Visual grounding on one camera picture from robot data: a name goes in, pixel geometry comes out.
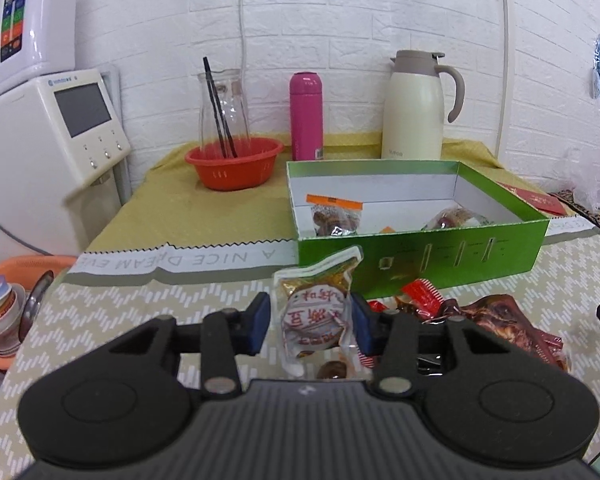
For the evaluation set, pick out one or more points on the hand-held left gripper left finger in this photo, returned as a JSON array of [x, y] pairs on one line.
[[260, 322]]

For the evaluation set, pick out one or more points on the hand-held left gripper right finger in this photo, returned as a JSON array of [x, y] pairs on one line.
[[360, 325]]

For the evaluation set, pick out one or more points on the clear snack packet red print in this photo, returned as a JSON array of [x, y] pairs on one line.
[[312, 315]]

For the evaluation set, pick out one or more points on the green cardboard box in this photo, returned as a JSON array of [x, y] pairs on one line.
[[430, 260]]

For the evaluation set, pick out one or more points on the clear packet of red snacks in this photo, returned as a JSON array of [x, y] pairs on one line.
[[455, 217]]

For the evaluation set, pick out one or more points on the red striped snack packet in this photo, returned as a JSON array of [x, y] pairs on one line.
[[422, 295]]

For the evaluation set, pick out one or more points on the dark patterned cloth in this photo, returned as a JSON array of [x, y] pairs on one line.
[[590, 215]]

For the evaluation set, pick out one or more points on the dark red snack packet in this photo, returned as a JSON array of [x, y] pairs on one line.
[[505, 317]]

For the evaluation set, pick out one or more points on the orange label snack packet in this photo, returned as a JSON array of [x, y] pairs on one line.
[[330, 217]]

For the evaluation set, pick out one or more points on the yellow tablecloth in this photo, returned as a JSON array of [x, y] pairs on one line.
[[190, 215]]

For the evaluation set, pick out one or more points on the red envelope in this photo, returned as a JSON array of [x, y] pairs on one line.
[[535, 197]]

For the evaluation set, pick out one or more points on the red plastic basket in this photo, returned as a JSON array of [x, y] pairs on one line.
[[230, 172]]

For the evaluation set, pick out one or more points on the pink thermos bottle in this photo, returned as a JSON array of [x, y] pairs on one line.
[[306, 115]]

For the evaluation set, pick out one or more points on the cream thermal jug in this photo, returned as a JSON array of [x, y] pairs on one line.
[[410, 115]]

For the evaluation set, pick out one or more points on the glass jar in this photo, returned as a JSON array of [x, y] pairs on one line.
[[230, 105]]

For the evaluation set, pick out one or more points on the round metal lid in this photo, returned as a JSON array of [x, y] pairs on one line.
[[35, 300]]

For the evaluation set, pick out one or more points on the black stirring stick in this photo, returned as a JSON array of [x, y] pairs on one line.
[[211, 90]]

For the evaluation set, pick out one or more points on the orange plastic basin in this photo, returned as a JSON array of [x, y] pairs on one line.
[[30, 262]]

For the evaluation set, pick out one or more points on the stack of paper cups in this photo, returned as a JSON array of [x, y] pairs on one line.
[[0, 315]]

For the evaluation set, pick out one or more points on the white water dispenser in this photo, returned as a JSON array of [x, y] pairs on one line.
[[30, 160]]

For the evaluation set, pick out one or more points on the white water purifier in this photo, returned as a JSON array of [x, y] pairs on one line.
[[35, 15]]

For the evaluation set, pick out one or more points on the white wall pipe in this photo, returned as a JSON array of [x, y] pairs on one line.
[[503, 60]]

